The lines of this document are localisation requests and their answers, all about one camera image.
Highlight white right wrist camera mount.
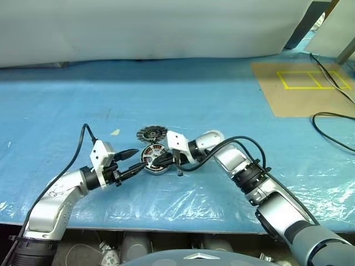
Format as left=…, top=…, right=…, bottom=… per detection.
left=165, top=131, right=196, bottom=163

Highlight grey metal post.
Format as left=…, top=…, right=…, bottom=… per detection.
left=337, top=35, right=355, bottom=64

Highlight dark grey panel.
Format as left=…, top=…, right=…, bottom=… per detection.
left=284, top=0, right=341, bottom=50

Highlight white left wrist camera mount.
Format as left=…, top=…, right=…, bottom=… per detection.
left=90, top=140, right=116, bottom=191

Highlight blue plastic table cover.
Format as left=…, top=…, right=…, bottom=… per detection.
left=0, top=45, right=355, bottom=232

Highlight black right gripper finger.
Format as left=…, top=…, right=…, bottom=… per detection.
left=151, top=153, right=175, bottom=168

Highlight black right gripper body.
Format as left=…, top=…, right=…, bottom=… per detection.
left=169, top=149, right=184, bottom=177

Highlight silver motor stator copper windings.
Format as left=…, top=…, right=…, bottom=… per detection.
left=139, top=143, right=172, bottom=175

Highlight thick black looped cable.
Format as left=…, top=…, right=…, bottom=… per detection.
left=312, top=111, right=355, bottom=153

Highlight grey robot torso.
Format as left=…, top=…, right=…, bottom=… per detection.
left=119, top=249, right=260, bottom=266

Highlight white backdrop sheet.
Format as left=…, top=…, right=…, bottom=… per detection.
left=0, top=0, right=314, bottom=69

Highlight thin black cable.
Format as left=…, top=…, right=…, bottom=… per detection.
left=310, top=53, right=355, bottom=105

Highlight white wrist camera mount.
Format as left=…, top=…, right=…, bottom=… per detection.
left=90, top=140, right=116, bottom=191
left=165, top=131, right=196, bottom=163

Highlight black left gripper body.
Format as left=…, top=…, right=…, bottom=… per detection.
left=102, top=151, right=123, bottom=188

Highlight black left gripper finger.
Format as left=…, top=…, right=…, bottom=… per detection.
left=119, top=163, right=145, bottom=182
left=119, top=149, right=139, bottom=162

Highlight grey rounded cylinder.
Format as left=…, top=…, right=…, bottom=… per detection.
left=120, top=234, right=152, bottom=263
left=202, top=237, right=234, bottom=253

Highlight silver ribbed motor rotor disc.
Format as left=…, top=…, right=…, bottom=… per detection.
left=136, top=125, right=167, bottom=145

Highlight brown cardboard sheet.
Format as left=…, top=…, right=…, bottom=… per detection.
left=250, top=61, right=355, bottom=117

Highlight white board panel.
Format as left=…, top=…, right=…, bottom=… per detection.
left=303, top=0, right=355, bottom=58

